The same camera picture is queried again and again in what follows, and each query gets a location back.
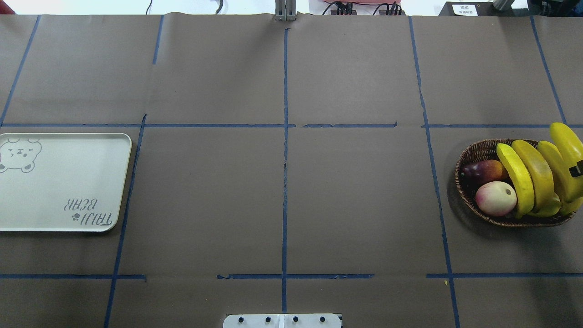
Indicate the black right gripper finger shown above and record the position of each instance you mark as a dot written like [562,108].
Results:
[577,169]

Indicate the yellow banana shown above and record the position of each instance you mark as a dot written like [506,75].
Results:
[568,188]
[520,177]
[546,202]
[567,142]

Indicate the brown wicker basket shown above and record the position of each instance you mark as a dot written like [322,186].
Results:
[466,191]

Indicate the dark red mango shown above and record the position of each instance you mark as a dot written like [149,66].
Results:
[483,172]

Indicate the cream bear print tray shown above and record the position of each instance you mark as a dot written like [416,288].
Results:
[62,182]

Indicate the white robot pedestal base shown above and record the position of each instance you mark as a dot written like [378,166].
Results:
[283,320]

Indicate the aluminium frame post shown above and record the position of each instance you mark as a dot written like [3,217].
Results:
[285,10]

